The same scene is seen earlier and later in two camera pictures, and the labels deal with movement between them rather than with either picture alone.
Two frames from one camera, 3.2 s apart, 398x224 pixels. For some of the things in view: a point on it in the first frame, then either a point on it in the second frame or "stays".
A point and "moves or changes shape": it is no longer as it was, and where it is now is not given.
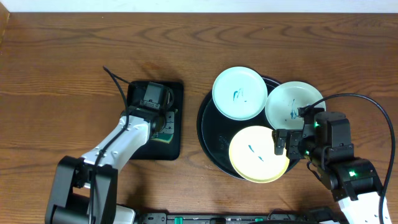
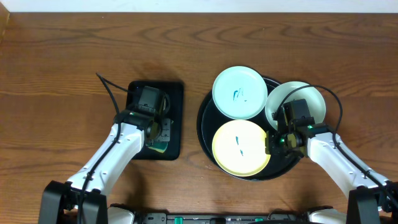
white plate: (283, 102) stays
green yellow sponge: (165, 137) moves or changes shape
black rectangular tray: (153, 149) stays
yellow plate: (252, 155) moves or changes shape
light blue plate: (239, 93) stays
